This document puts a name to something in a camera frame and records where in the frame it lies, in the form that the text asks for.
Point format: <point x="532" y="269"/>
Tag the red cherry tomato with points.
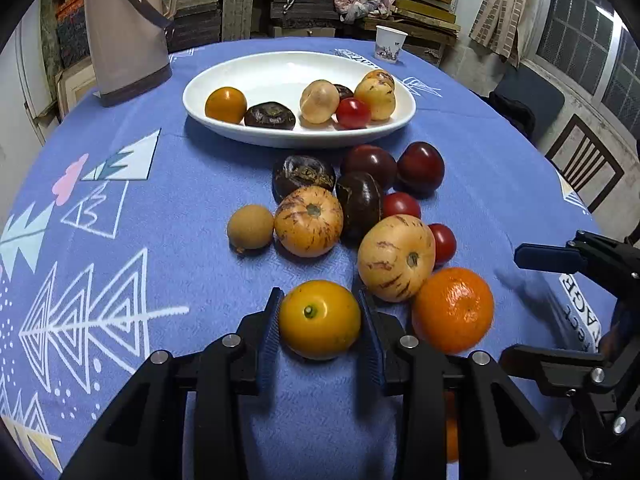
<point x="444" y="244"/>
<point x="401" y="205"/>
<point x="353" y="112"/>

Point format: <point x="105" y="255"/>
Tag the blue printed tablecloth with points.
<point x="175" y="260"/>

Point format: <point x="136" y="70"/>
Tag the dark blue chair cushion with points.
<point x="530" y="100"/>

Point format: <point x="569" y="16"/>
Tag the white oval plate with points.
<point x="280" y="72"/>

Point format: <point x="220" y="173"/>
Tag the stack of wooden boards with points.
<point x="410" y="15"/>

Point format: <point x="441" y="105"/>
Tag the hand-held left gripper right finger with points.
<point x="372" y="340"/>

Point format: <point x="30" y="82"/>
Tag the grey woven panel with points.
<point x="237" y="15"/>

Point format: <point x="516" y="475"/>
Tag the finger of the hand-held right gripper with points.
<point x="545" y="257"/>
<point x="550" y="365"/>

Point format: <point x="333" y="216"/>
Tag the brick-patterned hanging mat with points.
<point x="500" y="10"/>

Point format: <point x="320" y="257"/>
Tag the pink crumpled cloth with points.
<point x="357" y="2"/>

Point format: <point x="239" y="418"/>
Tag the mesh-covered window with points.
<point x="585" y="45"/>

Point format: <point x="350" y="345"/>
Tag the yellow tomato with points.
<point x="320" y="326"/>
<point x="226" y="105"/>

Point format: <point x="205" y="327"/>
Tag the beige thermos flask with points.
<point x="125" y="35"/>

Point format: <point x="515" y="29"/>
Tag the dark brown scarred fruit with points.
<point x="303" y="175"/>

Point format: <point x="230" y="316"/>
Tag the dark red plum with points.
<point x="368" y="162"/>
<point x="420" y="167"/>

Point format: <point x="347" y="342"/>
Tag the small tan longan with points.
<point x="250" y="227"/>

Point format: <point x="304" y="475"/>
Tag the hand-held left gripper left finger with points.
<point x="270" y="340"/>

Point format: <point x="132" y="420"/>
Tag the leaning wooden frames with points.
<point x="70" y="35"/>

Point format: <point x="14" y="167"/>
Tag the brown wooden chair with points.
<point x="582" y="160"/>

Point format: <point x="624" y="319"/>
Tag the black clothing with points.
<point x="510" y="110"/>

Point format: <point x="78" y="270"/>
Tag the orange mandarin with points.
<point x="452" y="310"/>

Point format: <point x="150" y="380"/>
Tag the floral paper cup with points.
<point x="389" y="45"/>

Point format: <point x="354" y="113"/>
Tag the dark brown round fruit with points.
<point x="270" y="116"/>
<point x="344" y="91"/>
<point x="359" y="205"/>

